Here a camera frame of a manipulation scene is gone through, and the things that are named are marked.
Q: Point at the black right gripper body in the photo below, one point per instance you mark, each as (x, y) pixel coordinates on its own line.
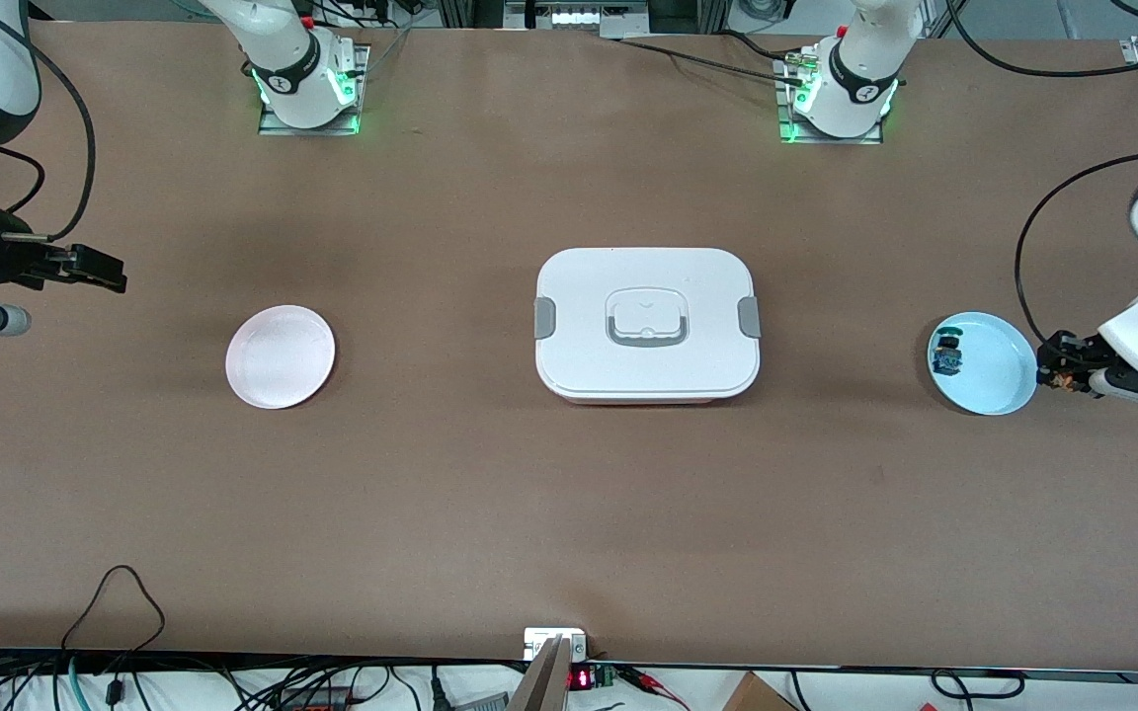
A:
(8, 258)

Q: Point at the light blue round plate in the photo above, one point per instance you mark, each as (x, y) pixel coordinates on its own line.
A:
(999, 365)

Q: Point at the white round plate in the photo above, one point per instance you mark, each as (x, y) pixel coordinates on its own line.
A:
(281, 357)

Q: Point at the brown cardboard box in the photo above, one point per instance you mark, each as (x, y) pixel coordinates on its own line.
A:
(757, 696)

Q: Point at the red clip lead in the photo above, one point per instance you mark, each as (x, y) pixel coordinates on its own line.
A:
(653, 683)

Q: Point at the metal rack with lit strip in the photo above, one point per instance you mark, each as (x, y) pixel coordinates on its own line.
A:
(579, 18)

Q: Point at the small white control box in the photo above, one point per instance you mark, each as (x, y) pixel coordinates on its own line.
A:
(539, 642)

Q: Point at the red digit display module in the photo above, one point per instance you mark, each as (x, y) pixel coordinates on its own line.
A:
(581, 678)

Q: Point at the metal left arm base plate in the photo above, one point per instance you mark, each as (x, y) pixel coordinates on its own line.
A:
(826, 140)

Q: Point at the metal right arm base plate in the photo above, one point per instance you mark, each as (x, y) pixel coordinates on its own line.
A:
(361, 59)

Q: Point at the grey metal mount bar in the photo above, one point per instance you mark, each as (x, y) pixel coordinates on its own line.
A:
(544, 686)

